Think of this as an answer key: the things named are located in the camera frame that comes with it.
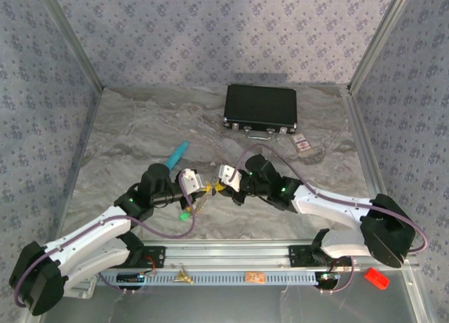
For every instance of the green key tag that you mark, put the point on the green key tag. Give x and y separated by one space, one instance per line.
184 216

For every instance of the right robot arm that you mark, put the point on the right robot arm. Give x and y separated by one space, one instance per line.
386 231

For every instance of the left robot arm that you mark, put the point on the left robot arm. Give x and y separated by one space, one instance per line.
87 242

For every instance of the teal plastic pen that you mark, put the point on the teal plastic pen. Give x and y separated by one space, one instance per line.
177 156

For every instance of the small red white box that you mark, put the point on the small red white box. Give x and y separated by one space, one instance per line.
301 144

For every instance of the orange patterned tag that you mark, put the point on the orange patterned tag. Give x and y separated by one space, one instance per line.
255 277

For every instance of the black carrying case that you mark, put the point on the black carrying case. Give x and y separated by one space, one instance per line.
261 105

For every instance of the small circuit board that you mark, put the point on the small circuit board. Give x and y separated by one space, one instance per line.
329 277
130 277

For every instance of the red plastic block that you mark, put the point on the red plastic block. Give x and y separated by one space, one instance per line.
377 278

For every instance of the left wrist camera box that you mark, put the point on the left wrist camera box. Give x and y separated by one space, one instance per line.
191 180

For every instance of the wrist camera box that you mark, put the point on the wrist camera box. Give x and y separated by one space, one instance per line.
191 180
228 175

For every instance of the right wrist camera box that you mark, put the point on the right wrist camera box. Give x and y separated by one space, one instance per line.
228 175

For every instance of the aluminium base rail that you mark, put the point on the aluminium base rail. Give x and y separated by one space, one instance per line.
228 256

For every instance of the aluminium side rail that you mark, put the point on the aluminium side rail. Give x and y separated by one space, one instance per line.
84 151
361 140

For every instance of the white plastic bracket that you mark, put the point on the white plastic bracket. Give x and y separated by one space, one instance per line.
82 291

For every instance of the aluminium frame post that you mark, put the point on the aluminium frame post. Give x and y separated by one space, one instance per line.
73 42
380 38

